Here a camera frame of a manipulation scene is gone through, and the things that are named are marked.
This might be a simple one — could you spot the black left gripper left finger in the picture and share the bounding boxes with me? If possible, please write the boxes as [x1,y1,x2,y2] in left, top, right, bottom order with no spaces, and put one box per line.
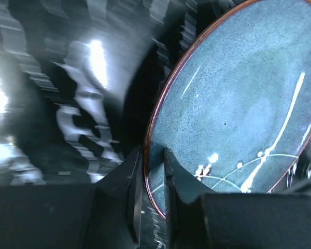
[84,146,143,249]

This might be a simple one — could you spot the blue glazed plate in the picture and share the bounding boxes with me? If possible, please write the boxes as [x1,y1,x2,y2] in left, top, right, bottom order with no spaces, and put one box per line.
[144,1,311,218]

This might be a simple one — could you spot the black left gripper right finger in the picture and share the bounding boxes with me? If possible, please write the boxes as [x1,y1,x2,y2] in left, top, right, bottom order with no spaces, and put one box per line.
[164,148,311,248]

